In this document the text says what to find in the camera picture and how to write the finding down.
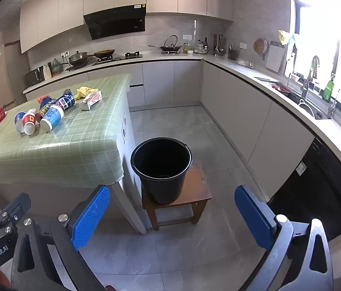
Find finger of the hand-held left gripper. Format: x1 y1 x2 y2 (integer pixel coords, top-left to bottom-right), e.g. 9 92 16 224
0 192 32 243

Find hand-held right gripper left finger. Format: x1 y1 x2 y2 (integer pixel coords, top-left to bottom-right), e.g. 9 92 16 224
11 184 111 291

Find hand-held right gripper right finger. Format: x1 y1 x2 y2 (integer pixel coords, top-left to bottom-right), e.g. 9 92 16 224
235 184 335 291

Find black plastic bucket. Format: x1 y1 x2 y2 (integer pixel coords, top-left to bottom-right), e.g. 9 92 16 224
131 137 193 205

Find red white milk carton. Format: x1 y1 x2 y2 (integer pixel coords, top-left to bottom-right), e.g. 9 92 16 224
80 91 103 111

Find dark blue paper cup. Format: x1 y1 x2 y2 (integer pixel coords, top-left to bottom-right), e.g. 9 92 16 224
54 89 76 110

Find brown wooden stool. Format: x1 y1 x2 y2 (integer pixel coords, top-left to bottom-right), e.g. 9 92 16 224
142 163 213 231

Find black built-in dishwasher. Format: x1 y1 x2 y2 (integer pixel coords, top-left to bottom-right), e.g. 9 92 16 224
266 136 341 243

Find green checked tablecloth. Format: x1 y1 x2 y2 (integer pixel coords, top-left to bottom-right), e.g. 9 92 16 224
0 73 132 188

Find red white paper cup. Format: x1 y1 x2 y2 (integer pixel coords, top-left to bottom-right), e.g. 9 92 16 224
23 108 38 136

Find small blue paper cup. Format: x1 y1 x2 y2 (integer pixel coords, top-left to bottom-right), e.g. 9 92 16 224
14 111 27 133

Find light blue paper cup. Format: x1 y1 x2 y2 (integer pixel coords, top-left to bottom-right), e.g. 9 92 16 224
40 104 66 133

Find brown striped paper cup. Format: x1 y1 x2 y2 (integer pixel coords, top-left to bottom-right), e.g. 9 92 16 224
35 103 53 122

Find kitchen sink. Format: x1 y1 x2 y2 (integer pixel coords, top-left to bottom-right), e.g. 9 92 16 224
286 88 331 120

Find yellow cloth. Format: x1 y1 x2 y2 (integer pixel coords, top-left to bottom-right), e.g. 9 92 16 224
77 86 99 100

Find black toaster oven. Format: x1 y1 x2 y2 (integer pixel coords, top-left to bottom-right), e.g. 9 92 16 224
26 67 45 87

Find tall beige cabinet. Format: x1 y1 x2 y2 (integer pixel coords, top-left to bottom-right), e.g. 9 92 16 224
0 41 27 106

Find small metal faucet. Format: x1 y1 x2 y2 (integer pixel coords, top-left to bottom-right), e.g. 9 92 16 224
328 89 341 119

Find metal kitchen faucet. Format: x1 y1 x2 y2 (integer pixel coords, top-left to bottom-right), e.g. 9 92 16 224
299 55 321 97

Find green dish soap bottle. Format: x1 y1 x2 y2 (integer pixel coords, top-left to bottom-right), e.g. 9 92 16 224
322 73 336 103

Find beige lower kitchen cabinets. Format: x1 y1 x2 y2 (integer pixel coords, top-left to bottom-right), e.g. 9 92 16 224
23 55 341 207

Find beige kitchen cabinets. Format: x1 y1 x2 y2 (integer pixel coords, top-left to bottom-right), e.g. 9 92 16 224
23 55 341 207
19 0 234 53

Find grey pot with lid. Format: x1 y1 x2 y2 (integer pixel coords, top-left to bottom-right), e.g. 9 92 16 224
68 51 94 66

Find brown frying pan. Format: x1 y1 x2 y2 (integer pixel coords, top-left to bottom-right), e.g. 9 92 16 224
93 49 116 58

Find black gas stove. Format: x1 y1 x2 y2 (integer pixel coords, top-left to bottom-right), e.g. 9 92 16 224
93 54 143 65

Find round beige colander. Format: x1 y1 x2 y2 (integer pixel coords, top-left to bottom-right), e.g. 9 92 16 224
254 37 268 56

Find kitchen utensil rack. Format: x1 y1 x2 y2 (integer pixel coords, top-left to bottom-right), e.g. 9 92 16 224
212 33 226 56

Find row of condiment bottles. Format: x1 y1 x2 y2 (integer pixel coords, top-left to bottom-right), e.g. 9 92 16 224
183 38 209 54

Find yellow green rubber gloves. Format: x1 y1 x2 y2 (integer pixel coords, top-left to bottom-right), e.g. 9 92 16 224
278 30 296 47

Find wok with glass lid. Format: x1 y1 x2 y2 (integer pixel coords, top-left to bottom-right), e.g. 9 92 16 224
148 35 183 53

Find beige upper kitchen cabinets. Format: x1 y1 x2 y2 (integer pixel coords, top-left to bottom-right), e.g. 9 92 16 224
19 0 234 53

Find black range hood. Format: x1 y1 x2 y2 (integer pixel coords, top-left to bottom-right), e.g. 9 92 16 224
83 4 146 40

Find kitchen window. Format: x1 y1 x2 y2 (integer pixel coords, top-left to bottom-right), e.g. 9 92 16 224
292 0 341 128

